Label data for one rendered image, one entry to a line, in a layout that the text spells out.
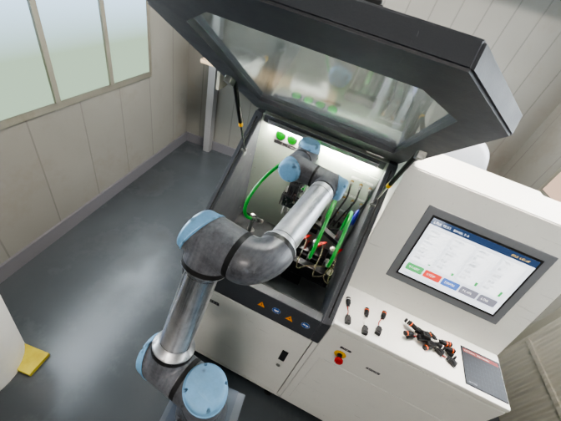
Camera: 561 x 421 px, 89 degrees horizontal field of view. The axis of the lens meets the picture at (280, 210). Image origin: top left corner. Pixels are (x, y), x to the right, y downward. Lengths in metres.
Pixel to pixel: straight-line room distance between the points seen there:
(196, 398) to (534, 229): 1.21
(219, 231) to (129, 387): 1.57
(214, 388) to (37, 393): 1.45
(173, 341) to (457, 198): 1.04
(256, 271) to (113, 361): 1.64
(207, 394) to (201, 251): 0.39
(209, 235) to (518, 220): 1.07
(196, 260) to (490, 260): 1.08
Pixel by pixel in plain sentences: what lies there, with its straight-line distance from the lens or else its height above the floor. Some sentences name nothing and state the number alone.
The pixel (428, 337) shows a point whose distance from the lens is 1.37.
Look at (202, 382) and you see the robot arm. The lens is 0.88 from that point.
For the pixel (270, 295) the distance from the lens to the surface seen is 1.24.
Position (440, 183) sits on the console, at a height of 1.53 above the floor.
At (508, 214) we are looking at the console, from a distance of 1.29.
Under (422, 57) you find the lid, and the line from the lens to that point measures 0.44.
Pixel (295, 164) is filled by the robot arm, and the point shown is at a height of 1.54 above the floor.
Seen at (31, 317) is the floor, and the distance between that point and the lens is 2.44.
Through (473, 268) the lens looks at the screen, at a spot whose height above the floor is 1.29.
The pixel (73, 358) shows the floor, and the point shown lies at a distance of 2.22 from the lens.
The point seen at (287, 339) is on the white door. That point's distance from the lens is 1.45.
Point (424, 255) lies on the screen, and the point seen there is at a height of 1.26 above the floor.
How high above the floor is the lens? 1.97
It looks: 39 degrees down
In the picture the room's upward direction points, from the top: 18 degrees clockwise
